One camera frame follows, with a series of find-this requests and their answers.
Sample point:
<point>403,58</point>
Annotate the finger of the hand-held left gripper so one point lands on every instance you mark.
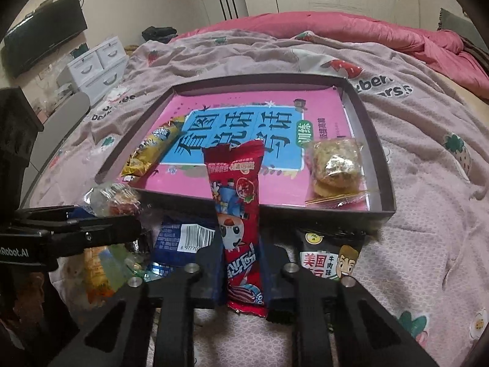
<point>57,215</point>
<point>99,231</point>

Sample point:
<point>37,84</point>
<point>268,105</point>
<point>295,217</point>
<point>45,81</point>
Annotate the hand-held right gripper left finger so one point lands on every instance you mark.
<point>210,275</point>

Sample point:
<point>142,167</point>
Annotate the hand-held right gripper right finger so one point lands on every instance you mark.
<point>277,283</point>

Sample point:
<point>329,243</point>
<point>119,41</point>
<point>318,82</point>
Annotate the clear round pastry packet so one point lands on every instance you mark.
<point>114,198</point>

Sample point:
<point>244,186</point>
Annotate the green snack packet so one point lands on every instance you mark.
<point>116,267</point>

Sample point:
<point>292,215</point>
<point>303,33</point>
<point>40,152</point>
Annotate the blue biscuit packet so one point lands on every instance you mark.
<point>172,241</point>

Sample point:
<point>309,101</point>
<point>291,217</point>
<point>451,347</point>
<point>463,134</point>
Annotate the clear chip packet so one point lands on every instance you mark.
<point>135,269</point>

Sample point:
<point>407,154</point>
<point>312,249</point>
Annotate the red cartoon snack packet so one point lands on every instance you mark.
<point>237,214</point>

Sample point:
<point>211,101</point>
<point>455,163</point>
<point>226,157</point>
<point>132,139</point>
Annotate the dark cardboard tray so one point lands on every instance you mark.
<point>378,153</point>

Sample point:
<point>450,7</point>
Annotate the orange snack packet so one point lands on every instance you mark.
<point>95,275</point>

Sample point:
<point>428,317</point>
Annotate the black snack packet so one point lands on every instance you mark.
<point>324,260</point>

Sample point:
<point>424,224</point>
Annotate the yellow snack packet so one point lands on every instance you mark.
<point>152,149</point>

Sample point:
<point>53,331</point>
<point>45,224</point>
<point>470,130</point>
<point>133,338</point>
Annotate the clear cookie packet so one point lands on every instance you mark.
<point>332,164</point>

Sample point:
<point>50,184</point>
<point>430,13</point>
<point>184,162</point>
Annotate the pink picture book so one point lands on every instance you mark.
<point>183,103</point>

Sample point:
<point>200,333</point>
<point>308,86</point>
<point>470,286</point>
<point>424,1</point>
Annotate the white drawer cabinet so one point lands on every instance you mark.
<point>99,61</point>

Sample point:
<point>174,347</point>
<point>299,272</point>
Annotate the black flat television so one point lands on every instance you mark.
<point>42,34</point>

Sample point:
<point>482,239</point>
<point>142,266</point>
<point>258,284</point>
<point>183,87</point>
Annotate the strawberry printed blanket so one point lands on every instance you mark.
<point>420,160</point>

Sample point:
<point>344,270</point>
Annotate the dark clothes pile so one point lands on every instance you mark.
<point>160,33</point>

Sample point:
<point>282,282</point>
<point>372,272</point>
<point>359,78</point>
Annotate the pink duvet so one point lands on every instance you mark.
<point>344,26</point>

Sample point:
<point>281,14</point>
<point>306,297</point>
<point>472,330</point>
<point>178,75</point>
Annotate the brown striped cloth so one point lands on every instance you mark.
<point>475,49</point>

